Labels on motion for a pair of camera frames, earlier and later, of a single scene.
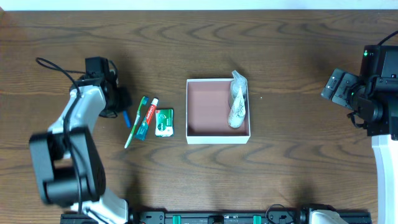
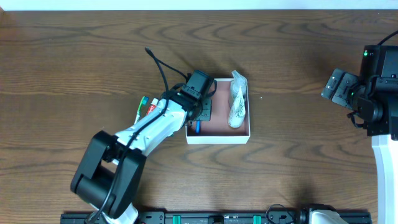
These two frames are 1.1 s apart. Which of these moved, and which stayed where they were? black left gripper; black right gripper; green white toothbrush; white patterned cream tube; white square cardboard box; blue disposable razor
Moved: blue disposable razor; black left gripper
Stayed: white patterned cream tube; white square cardboard box; green white toothbrush; black right gripper
